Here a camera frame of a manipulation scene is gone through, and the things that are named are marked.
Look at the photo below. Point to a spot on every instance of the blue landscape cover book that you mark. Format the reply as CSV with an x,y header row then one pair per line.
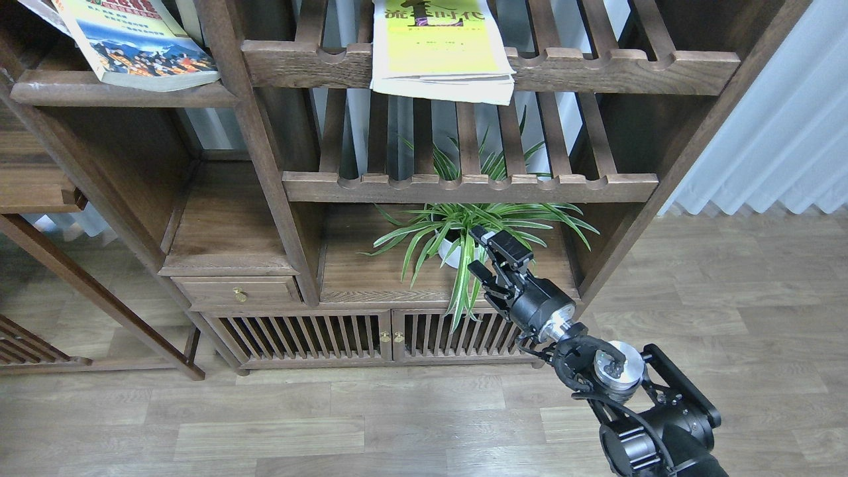
x,y
137,44

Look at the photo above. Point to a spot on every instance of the green spider plant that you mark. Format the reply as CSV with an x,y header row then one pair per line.
x,y
434,223

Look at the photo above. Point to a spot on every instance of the white plant pot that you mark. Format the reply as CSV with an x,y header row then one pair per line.
x,y
450,255

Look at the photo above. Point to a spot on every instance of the maroon book white characters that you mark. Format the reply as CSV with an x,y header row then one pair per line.
x,y
47,11

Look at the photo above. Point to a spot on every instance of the white upright book spine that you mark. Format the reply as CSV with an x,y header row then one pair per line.
x,y
190,20

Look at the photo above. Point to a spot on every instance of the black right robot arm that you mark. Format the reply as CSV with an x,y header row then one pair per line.
x,y
653,419

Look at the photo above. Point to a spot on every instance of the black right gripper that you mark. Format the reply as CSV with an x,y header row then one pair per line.
x,y
539,308

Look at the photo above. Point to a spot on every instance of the white pleated curtain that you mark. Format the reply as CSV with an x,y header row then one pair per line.
x,y
785,144

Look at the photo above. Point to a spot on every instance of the yellow cover book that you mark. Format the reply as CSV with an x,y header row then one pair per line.
x,y
443,50

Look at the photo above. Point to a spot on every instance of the dark wooden bookshelf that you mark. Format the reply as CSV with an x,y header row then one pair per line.
x,y
267,179

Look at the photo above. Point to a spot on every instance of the brass drawer knob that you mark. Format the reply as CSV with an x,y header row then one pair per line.
x,y
240,295

